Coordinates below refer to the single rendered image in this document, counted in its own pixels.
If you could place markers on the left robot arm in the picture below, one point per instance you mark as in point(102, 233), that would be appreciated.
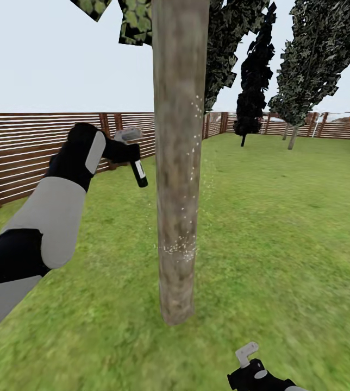
point(42, 235)

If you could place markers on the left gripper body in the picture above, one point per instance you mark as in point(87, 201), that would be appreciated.
point(127, 152)

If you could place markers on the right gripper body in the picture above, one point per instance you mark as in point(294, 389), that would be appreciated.
point(240, 375)

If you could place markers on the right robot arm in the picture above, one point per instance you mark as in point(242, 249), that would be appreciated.
point(252, 375)

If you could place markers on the pesticide atomizer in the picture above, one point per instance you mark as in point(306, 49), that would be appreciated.
point(139, 173)

